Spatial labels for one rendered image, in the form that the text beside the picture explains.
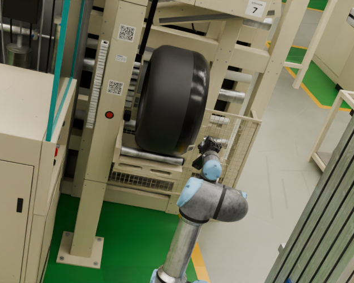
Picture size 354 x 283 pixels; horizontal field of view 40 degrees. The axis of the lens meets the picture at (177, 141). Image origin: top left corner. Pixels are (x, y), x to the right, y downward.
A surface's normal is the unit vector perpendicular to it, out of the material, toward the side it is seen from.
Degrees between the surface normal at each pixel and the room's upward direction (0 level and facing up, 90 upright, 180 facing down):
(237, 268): 0
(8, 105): 0
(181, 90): 51
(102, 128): 90
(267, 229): 0
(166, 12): 90
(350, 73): 90
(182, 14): 90
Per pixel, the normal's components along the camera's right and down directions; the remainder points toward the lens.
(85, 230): 0.03, 0.54
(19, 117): 0.25, -0.82
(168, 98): 0.15, 0.07
